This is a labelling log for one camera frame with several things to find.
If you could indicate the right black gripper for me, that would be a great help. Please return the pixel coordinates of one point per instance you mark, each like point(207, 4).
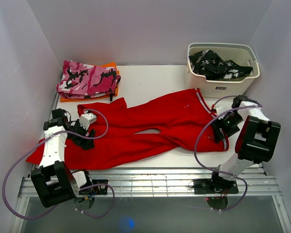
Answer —
point(218, 124)

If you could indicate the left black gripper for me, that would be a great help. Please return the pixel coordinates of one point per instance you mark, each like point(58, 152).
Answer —
point(88, 144)

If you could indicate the red trousers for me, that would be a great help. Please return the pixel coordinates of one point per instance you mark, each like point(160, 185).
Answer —
point(128, 134)

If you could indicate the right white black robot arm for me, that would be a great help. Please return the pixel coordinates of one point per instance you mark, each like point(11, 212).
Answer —
point(255, 144)

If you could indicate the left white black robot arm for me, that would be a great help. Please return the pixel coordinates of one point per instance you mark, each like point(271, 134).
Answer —
point(53, 180)

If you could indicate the pink camouflage folded trousers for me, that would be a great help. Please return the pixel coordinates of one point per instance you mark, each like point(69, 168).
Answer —
point(87, 78)

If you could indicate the black white floral trousers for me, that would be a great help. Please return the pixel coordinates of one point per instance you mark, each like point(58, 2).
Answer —
point(210, 64)

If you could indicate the orange folded trousers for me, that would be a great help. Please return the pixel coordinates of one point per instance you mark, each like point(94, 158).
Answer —
point(87, 99)

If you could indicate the cream perforated plastic basket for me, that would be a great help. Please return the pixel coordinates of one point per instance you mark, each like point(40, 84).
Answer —
point(243, 55)

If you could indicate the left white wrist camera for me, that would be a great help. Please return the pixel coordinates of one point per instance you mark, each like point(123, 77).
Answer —
point(86, 119)

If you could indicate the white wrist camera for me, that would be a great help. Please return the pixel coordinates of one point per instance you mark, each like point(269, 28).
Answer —
point(86, 119)
point(217, 109)

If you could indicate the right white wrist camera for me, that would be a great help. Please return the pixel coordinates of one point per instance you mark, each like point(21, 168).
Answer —
point(217, 109)

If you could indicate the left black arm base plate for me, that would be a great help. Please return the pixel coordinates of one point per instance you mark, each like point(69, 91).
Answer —
point(97, 190)

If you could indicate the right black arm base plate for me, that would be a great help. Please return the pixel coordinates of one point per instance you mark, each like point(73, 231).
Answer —
point(209, 186)

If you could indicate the aluminium rail frame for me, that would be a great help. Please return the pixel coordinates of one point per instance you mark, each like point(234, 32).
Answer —
point(162, 200)

